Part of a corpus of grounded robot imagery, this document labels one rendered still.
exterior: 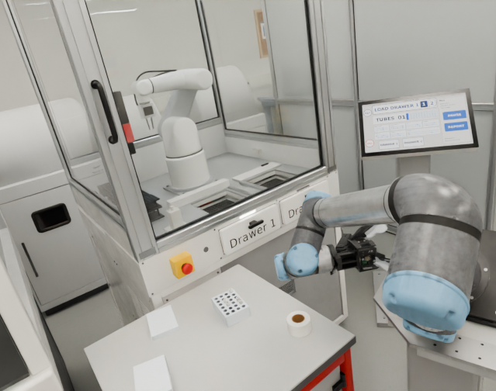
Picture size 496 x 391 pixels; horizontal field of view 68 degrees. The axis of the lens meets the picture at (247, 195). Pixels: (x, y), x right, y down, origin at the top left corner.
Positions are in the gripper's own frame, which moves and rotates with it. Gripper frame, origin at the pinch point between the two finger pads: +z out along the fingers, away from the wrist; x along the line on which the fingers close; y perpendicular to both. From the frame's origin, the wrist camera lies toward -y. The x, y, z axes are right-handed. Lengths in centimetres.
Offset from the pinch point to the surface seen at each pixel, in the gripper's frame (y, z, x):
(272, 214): -52, -28, -3
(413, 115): -83, 52, 23
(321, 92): -69, 4, 42
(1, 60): -293, -230, 115
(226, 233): -40, -48, -3
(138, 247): -25, -78, 4
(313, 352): 10.1, -29.7, -23.1
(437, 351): 18.3, 0.6, -23.7
